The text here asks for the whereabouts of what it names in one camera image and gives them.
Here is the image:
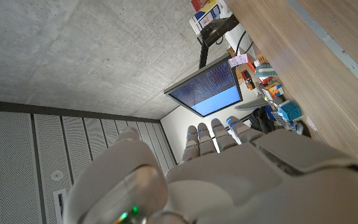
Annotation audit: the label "round white ceiling sensor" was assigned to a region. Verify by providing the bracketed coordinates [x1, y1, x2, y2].
[50, 170, 64, 182]

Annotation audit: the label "blue cube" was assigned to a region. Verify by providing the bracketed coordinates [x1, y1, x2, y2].
[277, 100, 303, 122]

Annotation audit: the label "multicolour puzzle cube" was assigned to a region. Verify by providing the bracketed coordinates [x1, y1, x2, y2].
[264, 80, 285, 100]

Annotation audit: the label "pink sticky note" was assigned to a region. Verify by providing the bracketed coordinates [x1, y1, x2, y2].
[227, 53, 249, 68]

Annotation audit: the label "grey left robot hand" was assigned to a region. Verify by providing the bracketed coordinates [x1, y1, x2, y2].
[62, 115, 358, 224]

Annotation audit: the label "white canister blue label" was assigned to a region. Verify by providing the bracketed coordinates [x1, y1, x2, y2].
[188, 0, 226, 35]

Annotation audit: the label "black computer monitor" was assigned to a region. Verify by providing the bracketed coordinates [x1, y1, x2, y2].
[163, 55, 244, 118]

